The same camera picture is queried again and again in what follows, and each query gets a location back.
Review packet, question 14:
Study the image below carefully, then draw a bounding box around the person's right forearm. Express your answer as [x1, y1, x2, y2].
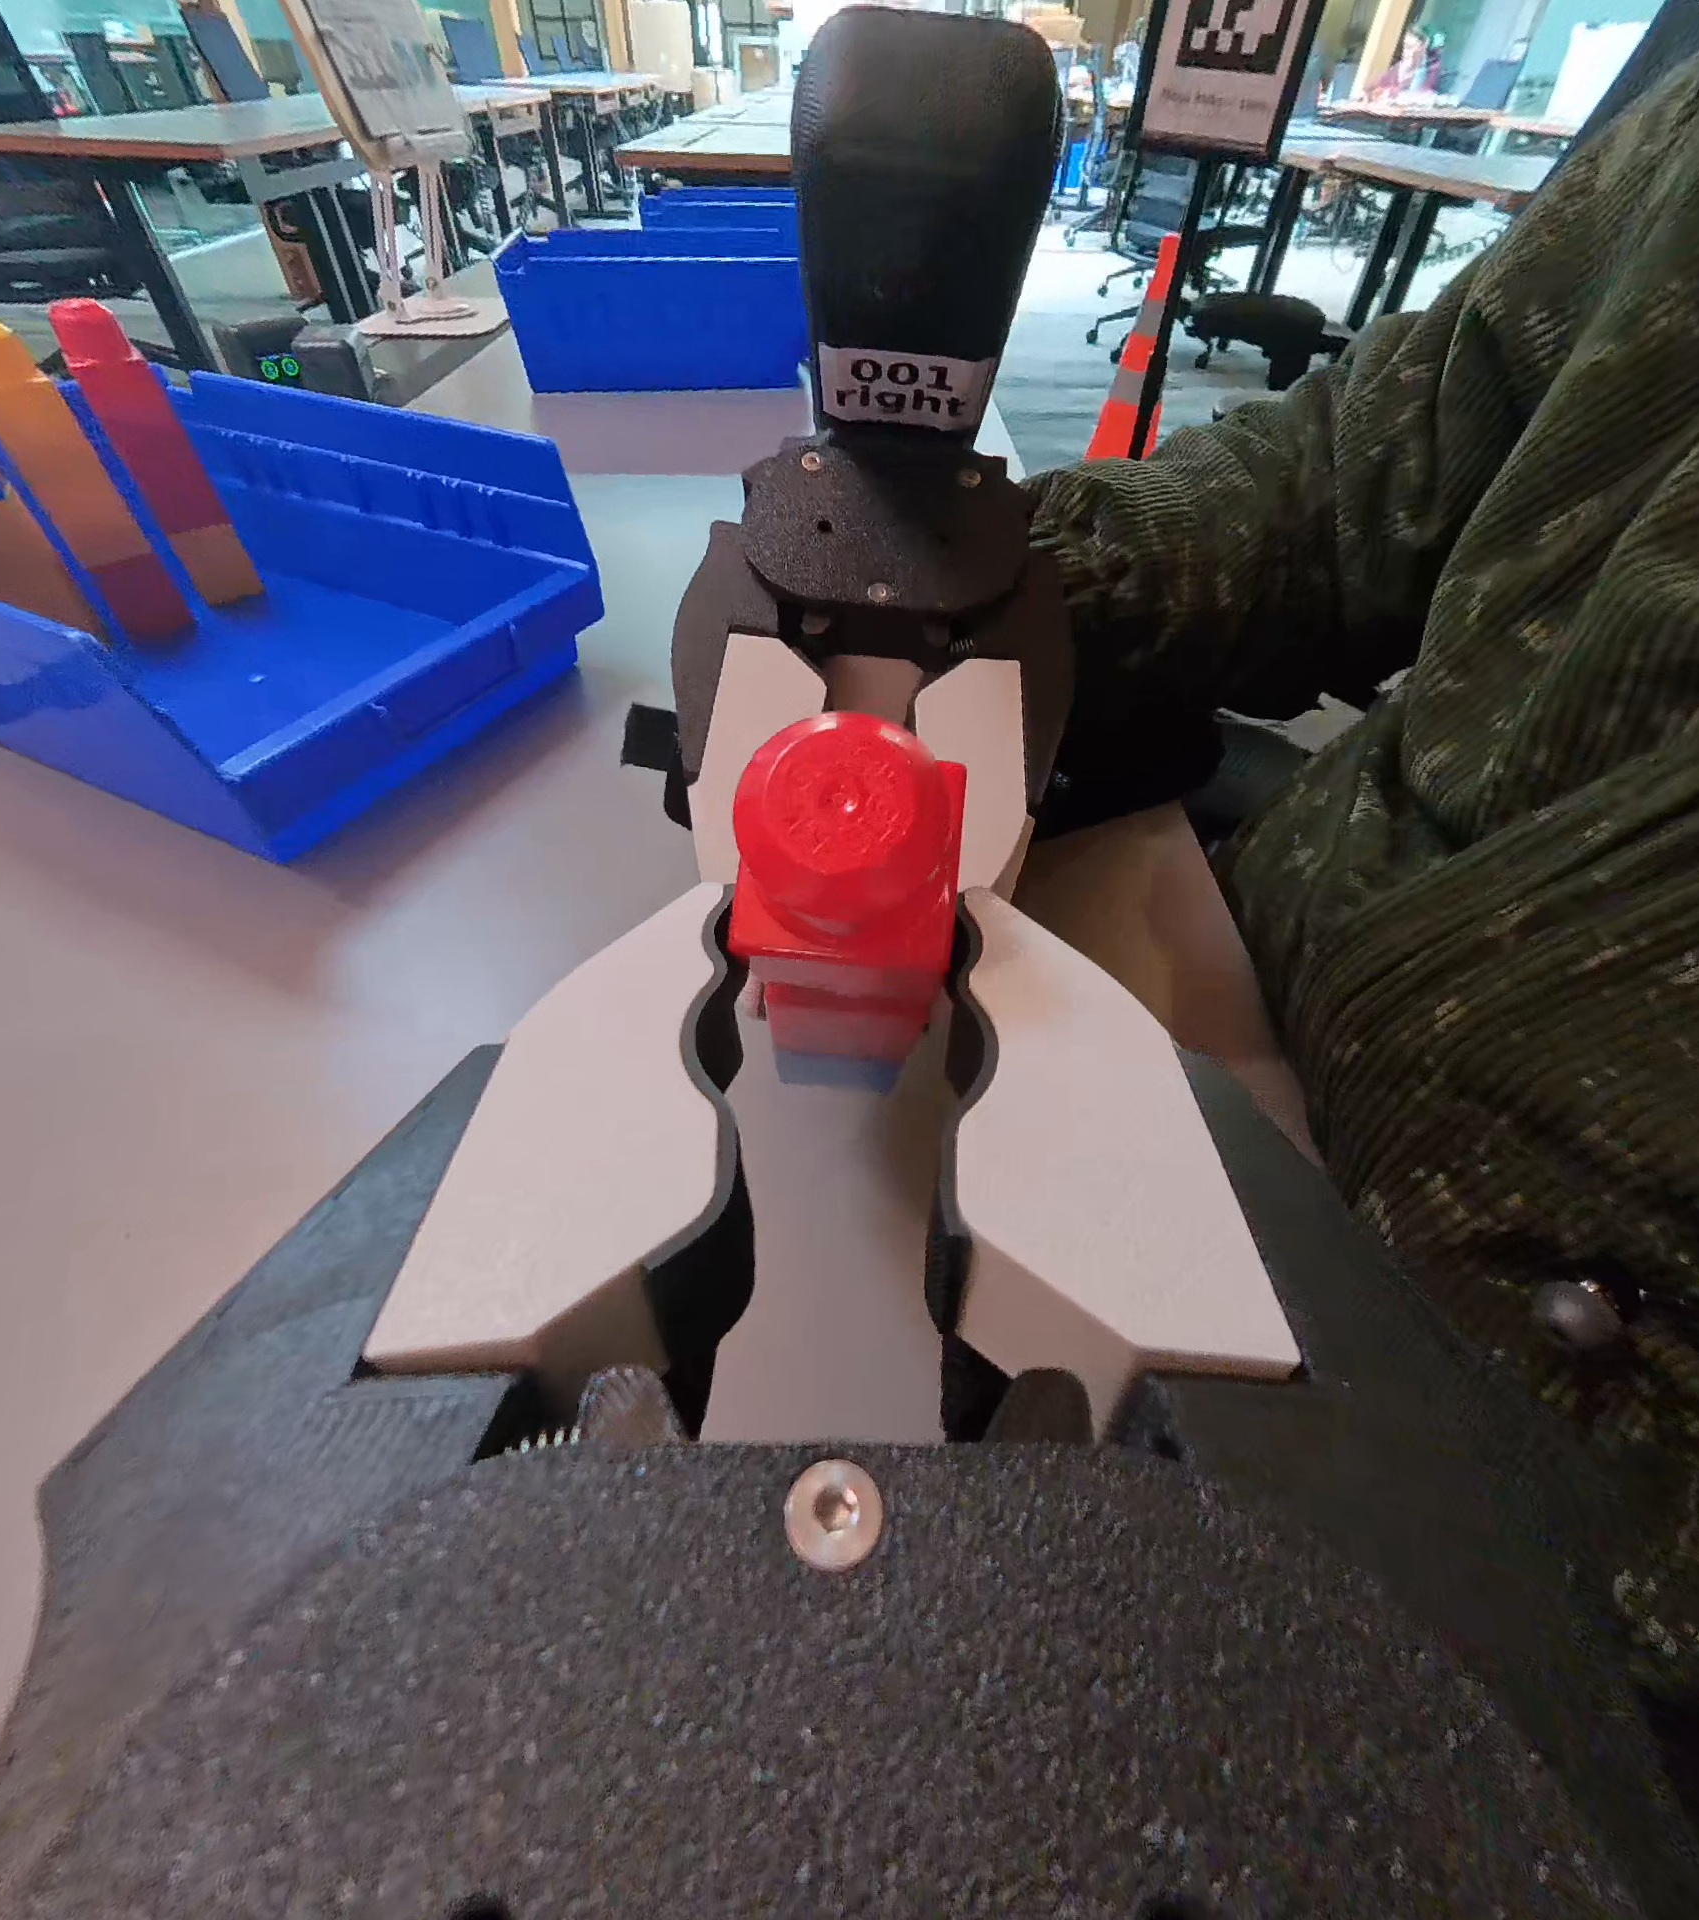
[1022, 293, 1481, 722]

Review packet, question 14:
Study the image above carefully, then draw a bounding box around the black and white marker sign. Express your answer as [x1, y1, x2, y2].
[1126, 0, 1331, 452]

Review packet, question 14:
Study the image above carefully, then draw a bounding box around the long wooden table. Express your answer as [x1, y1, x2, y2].
[0, 97, 348, 370]

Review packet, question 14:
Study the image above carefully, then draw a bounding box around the white document stand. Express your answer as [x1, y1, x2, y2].
[280, 0, 510, 345]

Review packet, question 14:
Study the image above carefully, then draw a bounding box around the stack of blue bins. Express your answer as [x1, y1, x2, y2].
[494, 185, 814, 396]

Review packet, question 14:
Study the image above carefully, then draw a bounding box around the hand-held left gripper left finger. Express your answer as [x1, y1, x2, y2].
[362, 884, 758, 1441]

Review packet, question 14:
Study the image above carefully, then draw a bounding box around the dark device box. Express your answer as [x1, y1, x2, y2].
[216, 312, 378, 409]

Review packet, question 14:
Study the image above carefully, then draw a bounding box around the striped orange traffic cone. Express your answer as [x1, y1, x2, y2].
[1084, 232, 1184, 464]

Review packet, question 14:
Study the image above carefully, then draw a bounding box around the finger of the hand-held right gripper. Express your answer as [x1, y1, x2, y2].
[692, 631, 828, 910]
[910, 656, 1038, 910]

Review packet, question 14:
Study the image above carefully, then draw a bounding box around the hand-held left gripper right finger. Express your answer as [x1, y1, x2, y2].
[928, 892, 1305, 1446]

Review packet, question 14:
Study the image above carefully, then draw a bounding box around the blue plastic bin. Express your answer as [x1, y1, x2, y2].
[0, 345, 606, 869]

